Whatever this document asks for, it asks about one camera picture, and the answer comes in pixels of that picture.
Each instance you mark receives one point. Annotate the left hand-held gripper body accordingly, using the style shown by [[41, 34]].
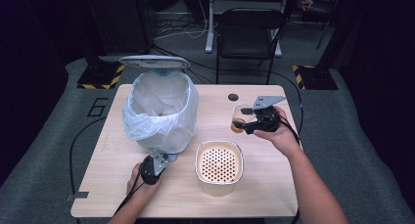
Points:
[[153, 167]]

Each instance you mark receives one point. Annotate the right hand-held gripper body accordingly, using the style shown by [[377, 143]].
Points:
[[268, 119]]

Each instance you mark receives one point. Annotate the clear plastic cup brown liquid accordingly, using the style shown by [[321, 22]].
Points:
[[238, 114]]

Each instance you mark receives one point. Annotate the white plastic bin liner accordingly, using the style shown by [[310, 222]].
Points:
[[163, 132]]

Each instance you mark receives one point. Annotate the beige tub with perforated strainer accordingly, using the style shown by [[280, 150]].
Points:
[[219, 165]]

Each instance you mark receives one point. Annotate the white grey pedal trash can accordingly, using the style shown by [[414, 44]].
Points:
[[153, 61]]

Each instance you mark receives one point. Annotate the person's right hand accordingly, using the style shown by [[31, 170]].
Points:
[[284, 136]]

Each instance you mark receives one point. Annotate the person's left hand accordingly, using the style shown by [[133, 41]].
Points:
[[140, 189]]

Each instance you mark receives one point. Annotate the black stand base hazard stripes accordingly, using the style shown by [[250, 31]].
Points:
[[318, 79], [99, 76]]

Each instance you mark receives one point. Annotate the black folding chair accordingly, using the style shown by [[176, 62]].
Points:
[[248, 38]]

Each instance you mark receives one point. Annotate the grey floor tape strip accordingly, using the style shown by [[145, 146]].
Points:
[[78, 196]]

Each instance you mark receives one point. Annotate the black metal tripod stand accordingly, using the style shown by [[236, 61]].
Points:
[[328, 22]]

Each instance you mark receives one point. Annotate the white metal desk frame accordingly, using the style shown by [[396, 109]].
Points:
[[209, 31]]

